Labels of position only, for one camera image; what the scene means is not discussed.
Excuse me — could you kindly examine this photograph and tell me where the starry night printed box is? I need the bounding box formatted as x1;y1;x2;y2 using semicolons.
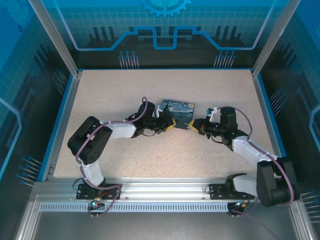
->
159;99;197;131

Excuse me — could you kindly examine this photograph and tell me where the small connector board with LED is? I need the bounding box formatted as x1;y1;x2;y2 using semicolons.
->
228;198;251;211
89;197;105;210

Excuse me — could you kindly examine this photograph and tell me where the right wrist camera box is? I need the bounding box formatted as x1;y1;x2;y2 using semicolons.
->
206;106;219;122

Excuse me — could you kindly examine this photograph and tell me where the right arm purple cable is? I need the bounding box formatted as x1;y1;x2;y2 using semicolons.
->
216;106;295;218

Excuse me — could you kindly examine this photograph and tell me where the aluminium side rail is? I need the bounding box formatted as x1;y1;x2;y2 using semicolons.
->
41;70;83;182
251;69;288;181

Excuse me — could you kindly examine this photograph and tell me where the aluminium mounting rail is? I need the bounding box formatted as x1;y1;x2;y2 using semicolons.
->
33;177;300;201

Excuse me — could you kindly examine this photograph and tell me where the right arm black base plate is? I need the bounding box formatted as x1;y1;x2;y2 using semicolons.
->
208;183;258;200

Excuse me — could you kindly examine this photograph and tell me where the slotted grey cable duct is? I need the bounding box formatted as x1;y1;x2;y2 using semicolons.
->
39;202;230;213

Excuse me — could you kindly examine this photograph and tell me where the aluminium corner post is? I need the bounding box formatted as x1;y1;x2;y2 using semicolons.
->
251;0;302;77
27;0;83;77

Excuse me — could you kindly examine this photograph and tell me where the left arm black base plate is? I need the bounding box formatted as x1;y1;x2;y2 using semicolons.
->
76;183;123;200

